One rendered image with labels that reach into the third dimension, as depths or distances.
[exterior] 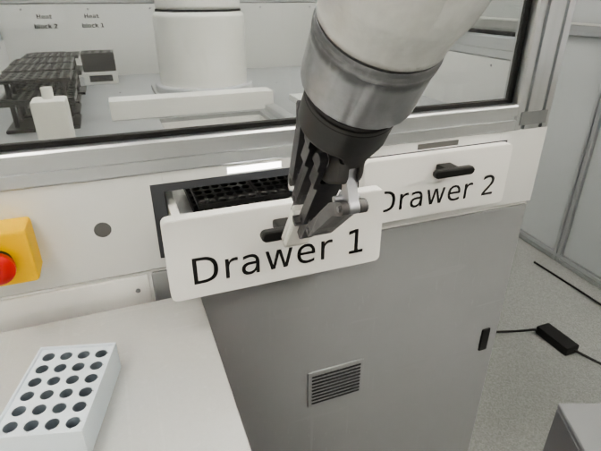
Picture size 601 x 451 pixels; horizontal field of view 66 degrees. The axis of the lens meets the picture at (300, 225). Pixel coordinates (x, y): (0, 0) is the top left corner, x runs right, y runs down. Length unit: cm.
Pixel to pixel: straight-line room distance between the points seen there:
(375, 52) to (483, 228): 71
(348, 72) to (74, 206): 46
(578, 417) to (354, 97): 32
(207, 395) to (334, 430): 56
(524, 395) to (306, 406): 94
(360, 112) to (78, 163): 42
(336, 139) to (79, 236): 43
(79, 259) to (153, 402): 24
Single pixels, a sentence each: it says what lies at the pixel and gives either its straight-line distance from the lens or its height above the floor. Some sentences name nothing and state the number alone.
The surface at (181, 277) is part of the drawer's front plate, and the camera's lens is 59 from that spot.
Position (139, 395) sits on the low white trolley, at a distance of 58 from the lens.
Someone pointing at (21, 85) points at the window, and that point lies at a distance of 65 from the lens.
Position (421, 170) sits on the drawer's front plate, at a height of 90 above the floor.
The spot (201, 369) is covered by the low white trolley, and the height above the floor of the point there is 76.
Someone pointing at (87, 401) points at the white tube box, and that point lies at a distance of 54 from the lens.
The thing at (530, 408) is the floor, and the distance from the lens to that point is 172.
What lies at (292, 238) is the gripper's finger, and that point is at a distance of 53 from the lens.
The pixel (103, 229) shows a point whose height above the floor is 88.
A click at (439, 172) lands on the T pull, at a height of 91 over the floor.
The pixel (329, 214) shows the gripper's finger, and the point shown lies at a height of 99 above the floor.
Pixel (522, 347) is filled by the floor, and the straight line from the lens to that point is 194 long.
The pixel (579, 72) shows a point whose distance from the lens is 245.
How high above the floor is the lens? 116
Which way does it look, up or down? 26 degrees down
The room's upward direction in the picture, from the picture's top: straight up
